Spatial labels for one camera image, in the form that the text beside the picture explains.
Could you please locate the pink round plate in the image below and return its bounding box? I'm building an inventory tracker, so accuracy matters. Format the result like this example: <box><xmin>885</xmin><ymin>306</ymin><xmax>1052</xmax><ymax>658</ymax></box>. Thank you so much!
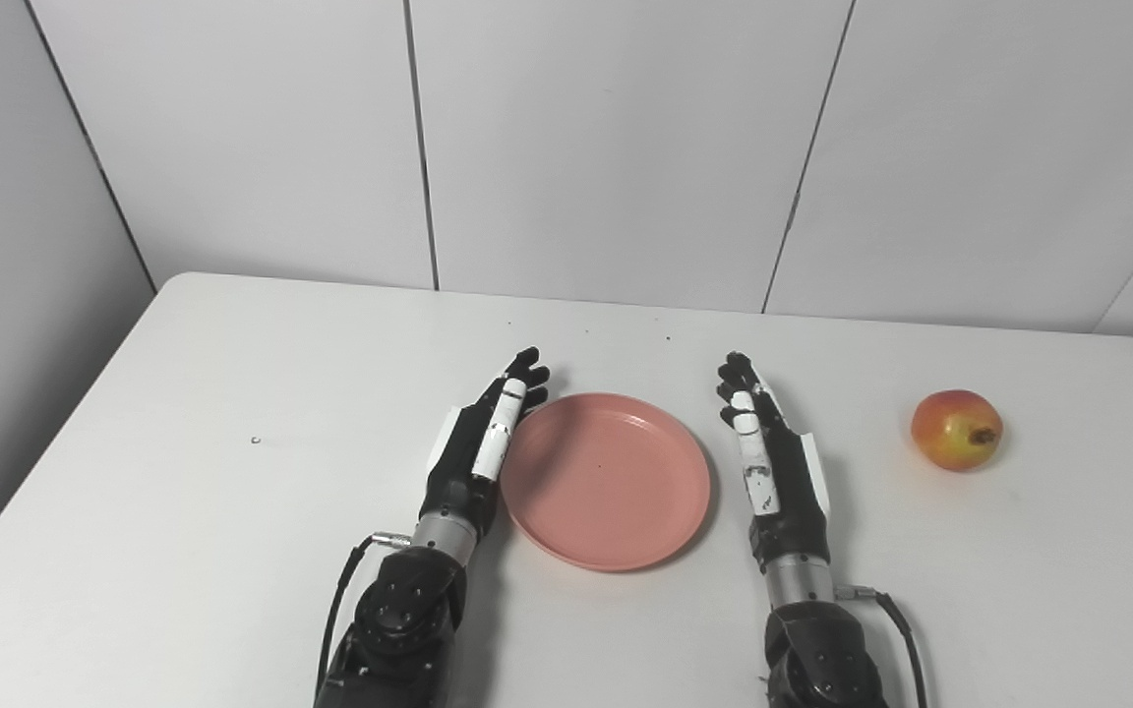
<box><xmin>499</xmin><ymin>392</ymin><xmax>713</xmax><ymax>573</ymax></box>

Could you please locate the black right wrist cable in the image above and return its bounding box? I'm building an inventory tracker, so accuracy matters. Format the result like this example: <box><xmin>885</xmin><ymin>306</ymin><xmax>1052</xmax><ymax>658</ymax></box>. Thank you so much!
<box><xmin>833</xmin><ymin>582</ymin><xmax>930</xmax><ymax>708</ymax></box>

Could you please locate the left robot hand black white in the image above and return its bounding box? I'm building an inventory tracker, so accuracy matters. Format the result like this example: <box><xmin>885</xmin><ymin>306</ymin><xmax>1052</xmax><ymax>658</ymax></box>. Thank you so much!
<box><xmin>418</xmin><ymin>346</ymin><xmax>552</xmax><ymax>538</ymax></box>

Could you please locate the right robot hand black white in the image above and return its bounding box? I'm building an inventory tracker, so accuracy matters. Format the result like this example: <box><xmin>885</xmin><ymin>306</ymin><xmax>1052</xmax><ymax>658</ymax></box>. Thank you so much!
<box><xmin>716</xmin><ymin>351</ymin><xmax>834</xmax><ymax>570</ymax></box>

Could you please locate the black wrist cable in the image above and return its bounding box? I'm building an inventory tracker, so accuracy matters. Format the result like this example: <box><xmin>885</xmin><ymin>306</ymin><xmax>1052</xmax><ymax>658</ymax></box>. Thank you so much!
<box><xmin>315</xmin><ymin>530</ymin><xmax>414</xmax><ymax>705</ymax></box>
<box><xmin>833</xmin><ymin>582</ymin><xmax>930</xmax><ymax>708</ymax></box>

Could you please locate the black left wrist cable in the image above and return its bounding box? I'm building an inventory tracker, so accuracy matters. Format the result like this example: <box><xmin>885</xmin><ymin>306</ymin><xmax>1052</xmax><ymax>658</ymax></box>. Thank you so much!
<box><xmin>315</xmin><ymin>530</ymin><xmax>414</xmax><ymax>705</ymax></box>

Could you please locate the red yellow apple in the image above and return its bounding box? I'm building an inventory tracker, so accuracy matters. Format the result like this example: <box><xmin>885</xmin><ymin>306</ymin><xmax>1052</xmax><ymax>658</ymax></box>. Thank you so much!
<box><xmin>911</xmin><ymin>389</ymin><xmax>1005</xmax><ymax>474</ymax></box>

